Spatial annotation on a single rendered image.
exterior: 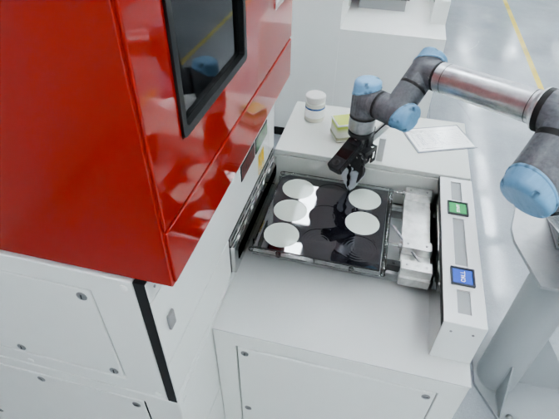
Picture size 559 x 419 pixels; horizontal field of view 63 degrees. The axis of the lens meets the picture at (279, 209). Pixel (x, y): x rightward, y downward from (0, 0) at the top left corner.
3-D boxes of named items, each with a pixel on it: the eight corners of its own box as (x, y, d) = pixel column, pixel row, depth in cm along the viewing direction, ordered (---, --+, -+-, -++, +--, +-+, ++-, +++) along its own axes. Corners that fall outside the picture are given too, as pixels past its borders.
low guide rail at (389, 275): (252, 253, 133) (251, 246, 131) (254, 248, 134) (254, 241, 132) (427, 288, 124) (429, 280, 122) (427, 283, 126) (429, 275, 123)
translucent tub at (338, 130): (335, 143, 152) (338, 125, 147) (328, 132, 157) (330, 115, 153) (357, 141, 153) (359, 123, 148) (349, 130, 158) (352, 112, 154)
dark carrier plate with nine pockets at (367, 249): (253, 247, 125) (253, 245, 124) (283, 174, 150) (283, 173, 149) (378, 271, 119) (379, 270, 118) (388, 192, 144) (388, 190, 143)
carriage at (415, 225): (397, 284, 121) (398, 277, 119) (403, 199, 148) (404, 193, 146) (427, 290, 120) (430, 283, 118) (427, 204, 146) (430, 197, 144)
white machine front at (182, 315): (168, 400, 99) (131, 283, 73) (266, 181, 159) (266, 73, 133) (181, 404, 99) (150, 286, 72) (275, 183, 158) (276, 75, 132)
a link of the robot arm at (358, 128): (365, 125, 123) (342, 115, 127) (363, 140, 126) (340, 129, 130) (381, 116, 127) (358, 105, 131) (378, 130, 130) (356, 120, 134)
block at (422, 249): (400, 253, 125) (402, 246, 124) (401, 244, 128) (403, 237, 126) (430, 258, 124) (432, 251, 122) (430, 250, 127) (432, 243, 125)
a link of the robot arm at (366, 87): (372, 89, 115) (347, 78, 120) (366, 127, 122) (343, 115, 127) (391, 81, 119) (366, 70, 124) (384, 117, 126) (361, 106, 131)
